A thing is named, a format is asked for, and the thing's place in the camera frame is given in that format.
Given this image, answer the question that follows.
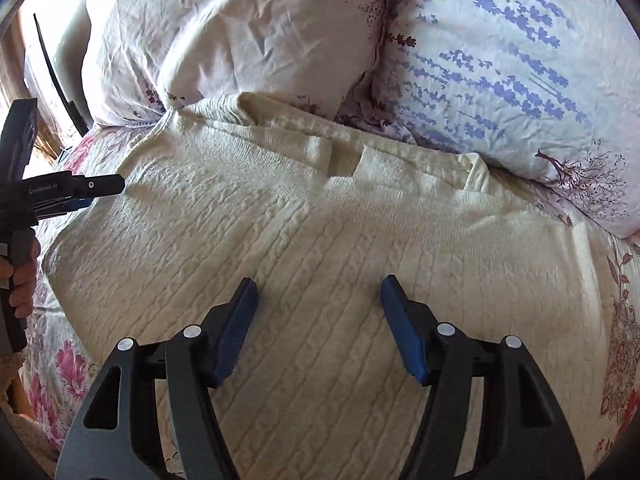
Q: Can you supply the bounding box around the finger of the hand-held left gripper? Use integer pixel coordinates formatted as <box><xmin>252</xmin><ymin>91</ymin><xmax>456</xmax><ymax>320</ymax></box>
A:
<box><xmin>34</xmin><ymin>196</ymin><xmax>95</xmax><ymax>219</ymax></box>
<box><xmin>21</xmin><ymin>173</ymin><xmax>126</xmax><ymax>207</ymax></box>

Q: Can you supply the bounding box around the blue lavender print pillow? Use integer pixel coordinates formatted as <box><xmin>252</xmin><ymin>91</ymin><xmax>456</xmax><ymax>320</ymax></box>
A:
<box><xmin>334</xmin><ymin>0</ymin><xmax>640</xmax><ymax>242</ymax></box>

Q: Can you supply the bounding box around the dark panel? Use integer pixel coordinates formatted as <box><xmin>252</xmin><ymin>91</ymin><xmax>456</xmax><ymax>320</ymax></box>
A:
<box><xmin>32</xmin><ymin>11</ymin><xmax>88</xmax><ymax>137</ymax></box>

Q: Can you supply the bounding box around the pink-white floral pillow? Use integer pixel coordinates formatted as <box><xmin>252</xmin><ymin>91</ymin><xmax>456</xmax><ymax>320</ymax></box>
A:
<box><xmin>85</xmin><ymin>0</ymin><xmax>401</xmax><ymax>129</ymax></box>

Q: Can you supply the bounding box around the cream cable-knit sweater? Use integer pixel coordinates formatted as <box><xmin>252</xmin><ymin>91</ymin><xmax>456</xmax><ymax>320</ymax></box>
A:
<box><xmin>42</xmin><ymin>92</ymin><xmax>619</xmax><ymax>480</ymax></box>

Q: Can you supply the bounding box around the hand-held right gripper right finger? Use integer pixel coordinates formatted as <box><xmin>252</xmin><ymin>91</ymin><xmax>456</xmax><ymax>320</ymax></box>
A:
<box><xmin>380</xmin><ymin>275</ymin><xmax>586</xmax><ymax>480</ymax></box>

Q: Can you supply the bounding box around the floral bed sheet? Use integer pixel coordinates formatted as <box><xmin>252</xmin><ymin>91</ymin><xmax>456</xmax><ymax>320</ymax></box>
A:
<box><xmin>20</xmin><ymin>105</ymin><xmax>640</xmax><ymax>480</ymax></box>

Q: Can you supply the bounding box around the person's left hand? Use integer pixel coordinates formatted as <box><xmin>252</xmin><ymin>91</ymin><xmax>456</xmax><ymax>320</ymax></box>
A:
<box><xmin>0</xmin><ymin>234</ymin><xmax>42</xmax><ymax>322</ymax></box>

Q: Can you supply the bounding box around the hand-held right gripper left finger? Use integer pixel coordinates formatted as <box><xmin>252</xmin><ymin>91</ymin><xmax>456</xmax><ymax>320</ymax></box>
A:
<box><xmin>55</xmin><ymin>276</ymin><xmax>260</xmax><ymax>480</ymax></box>

